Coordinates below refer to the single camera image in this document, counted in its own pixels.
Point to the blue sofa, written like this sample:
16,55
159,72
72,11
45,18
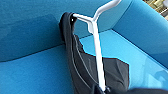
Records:
33,33

